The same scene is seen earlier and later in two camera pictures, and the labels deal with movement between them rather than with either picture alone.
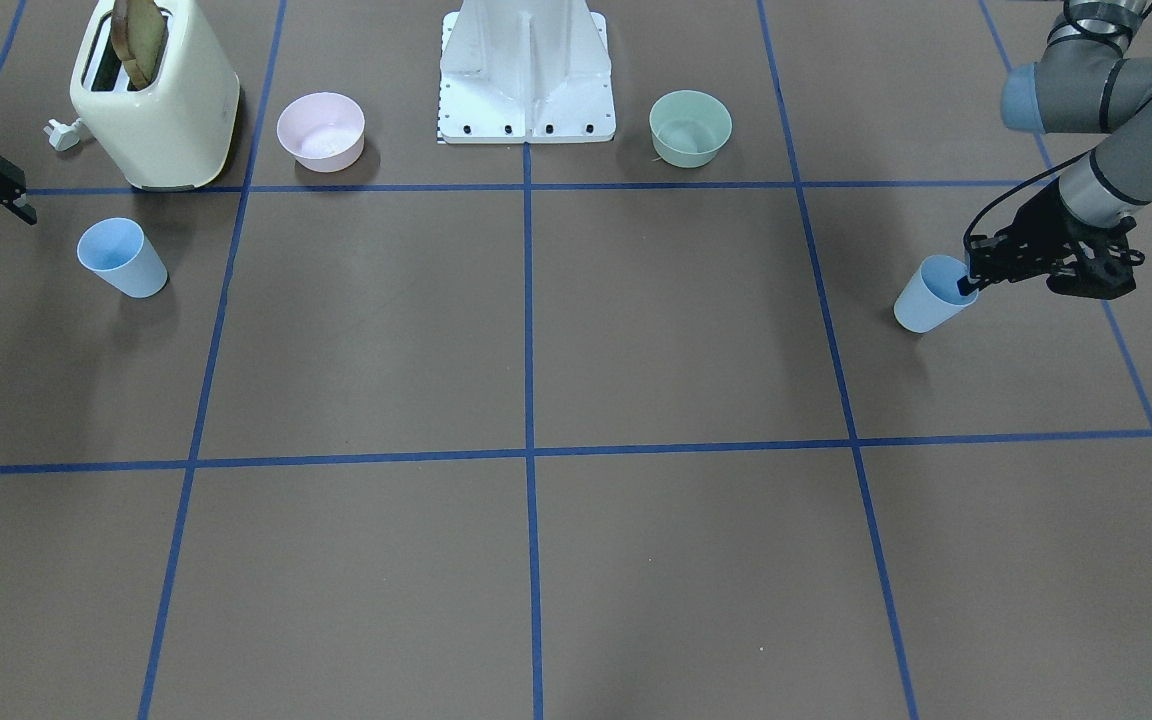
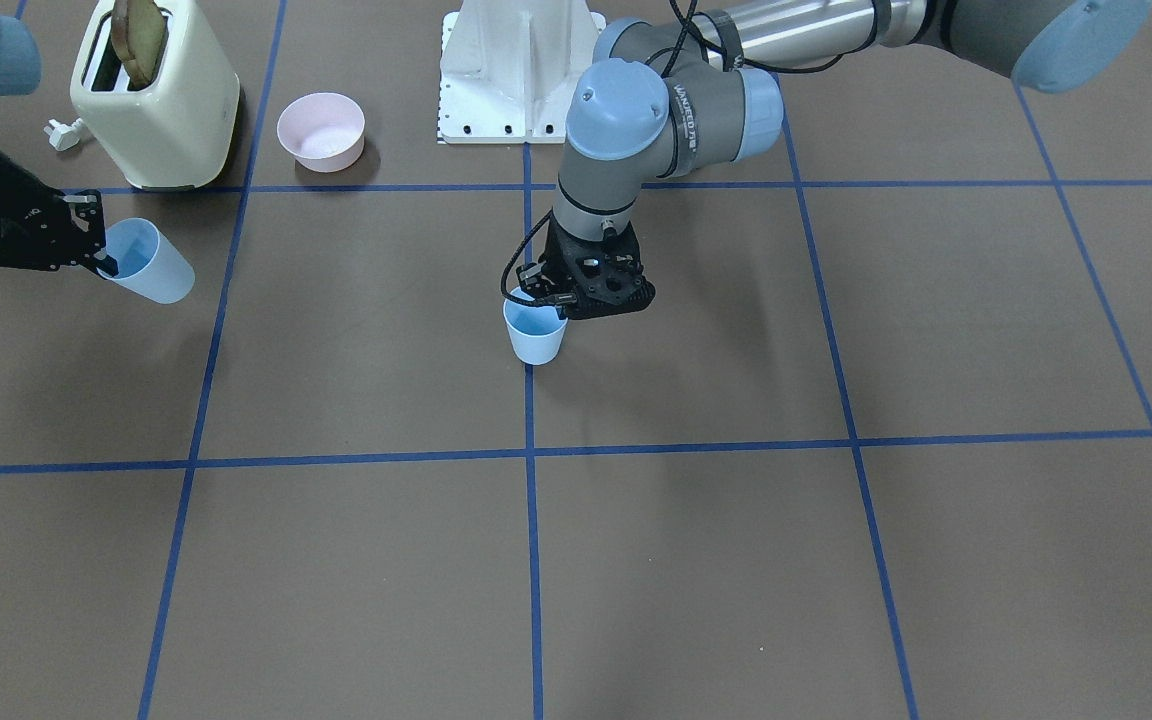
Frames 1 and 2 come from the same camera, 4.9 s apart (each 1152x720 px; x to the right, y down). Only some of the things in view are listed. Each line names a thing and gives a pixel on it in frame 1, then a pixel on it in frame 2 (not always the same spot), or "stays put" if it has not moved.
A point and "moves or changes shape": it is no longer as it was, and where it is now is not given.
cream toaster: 175,132 stays put
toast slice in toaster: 138,34 stays put
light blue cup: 930,297 -> 535,332
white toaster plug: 62,136 stays put
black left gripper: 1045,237 -> 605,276
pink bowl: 323,131 stays put
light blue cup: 118,251 moves or changes shape
